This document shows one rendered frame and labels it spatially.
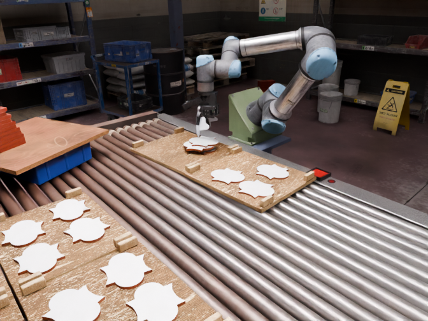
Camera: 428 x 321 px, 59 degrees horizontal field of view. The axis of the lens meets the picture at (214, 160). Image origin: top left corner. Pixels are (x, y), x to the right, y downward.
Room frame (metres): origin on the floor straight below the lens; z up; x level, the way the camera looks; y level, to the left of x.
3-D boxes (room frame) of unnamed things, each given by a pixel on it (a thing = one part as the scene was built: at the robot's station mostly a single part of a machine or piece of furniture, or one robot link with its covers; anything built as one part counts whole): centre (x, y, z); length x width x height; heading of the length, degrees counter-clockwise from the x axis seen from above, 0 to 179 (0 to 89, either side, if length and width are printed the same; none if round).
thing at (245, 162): (1.38, -0.15, 0.93); 0.41 x 0.35 x 0.02; 44
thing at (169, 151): (1.68, 0.14, 0.93); 0.41 x 0.35 x 0.02; 45
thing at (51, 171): (1.57, 0.77, 0.97); 0.31 x 0.31 x 0.10; 62
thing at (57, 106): (5.43, 2.16, 0.32); 0.50 x 0.41 x 0.37; 129
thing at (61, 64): (5.44, 2.08, 0.76); 0.50 x 0.36 x 0.24; 139
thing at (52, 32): (5.29, 2.24, 1.16); 0.60 x 0.40 x 0.15; 136
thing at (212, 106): (1.67, 0.02, 1.16); 0.09 x 0.08 x 0.12; 69
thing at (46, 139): (1.59, 0.84, 1.03); 0.50 x 0.50 x 0.02; 62
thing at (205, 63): (1.67, 0.03, 1.32); 0.09 x 0.08 x 0.11; 80
